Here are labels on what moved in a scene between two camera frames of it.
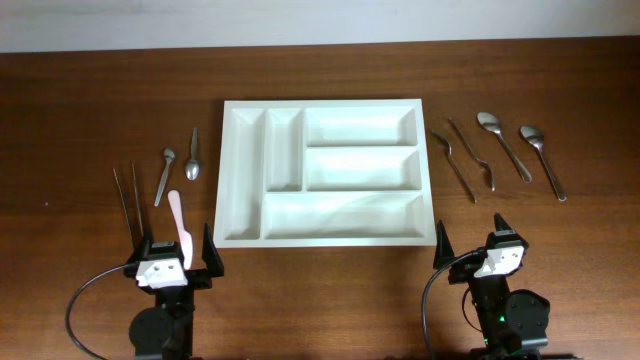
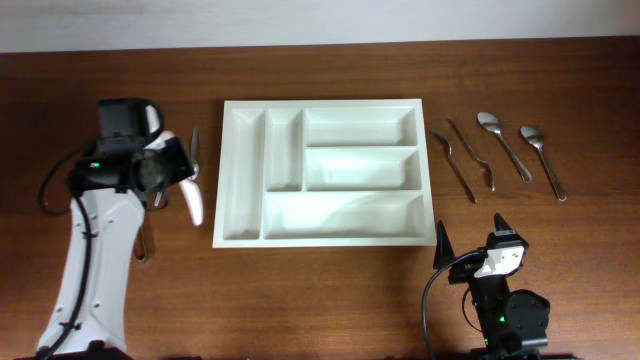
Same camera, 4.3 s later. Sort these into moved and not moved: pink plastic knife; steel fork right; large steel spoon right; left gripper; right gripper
Moved: pink plastic knife; left gripper
Not moved: steel fork right; right gripper; large steel spoon right
